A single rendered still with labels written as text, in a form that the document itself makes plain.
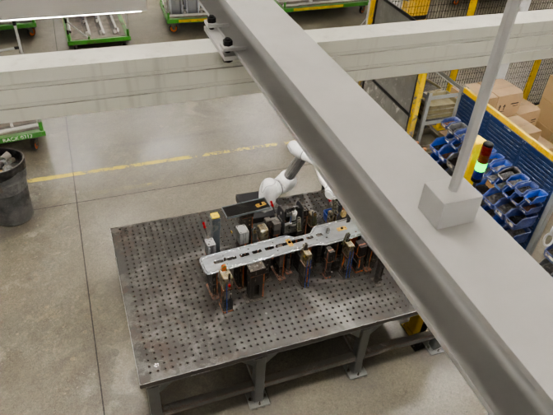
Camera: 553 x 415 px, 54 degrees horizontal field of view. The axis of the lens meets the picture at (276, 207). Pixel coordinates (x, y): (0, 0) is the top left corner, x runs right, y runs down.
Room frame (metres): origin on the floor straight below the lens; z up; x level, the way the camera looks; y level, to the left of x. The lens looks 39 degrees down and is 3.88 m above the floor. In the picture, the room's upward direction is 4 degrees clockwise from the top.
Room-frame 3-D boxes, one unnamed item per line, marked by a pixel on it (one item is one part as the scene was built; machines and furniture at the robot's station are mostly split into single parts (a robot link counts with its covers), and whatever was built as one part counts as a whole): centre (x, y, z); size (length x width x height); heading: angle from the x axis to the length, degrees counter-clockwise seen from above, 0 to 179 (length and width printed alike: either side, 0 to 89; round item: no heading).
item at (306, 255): (3.01, -0.25, 0.87); 0.12 x 0.09 x 0.35; 27
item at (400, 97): (5.70, -1.16, 1.00); 1.34 x 0.14 x 2.00; 22
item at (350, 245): (3.13, -0.58, 0.87); 0.12 x 0.09 x 0.35; 27
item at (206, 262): (3.12, -0.11, 1.00); 1.38 x 0.22 x 0.02; 117
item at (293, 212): (3.36, -0.12, 0.94); 0.18 x 0.13 x 0.49; 117
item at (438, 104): (5.81, -1.55, 0.65); 1.00 x 0.50 x 1.30; 22
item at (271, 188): (3.89, 0.08, 0.92); 0.18 x 0.16 x 0.22; 136
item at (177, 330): (3.23, -0.07, 0.68); 2.56 x 1.61 x 0.04; 112
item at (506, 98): (5.88, -2.66, 0.52); 1.21 x 0.81 x 1.05; 116
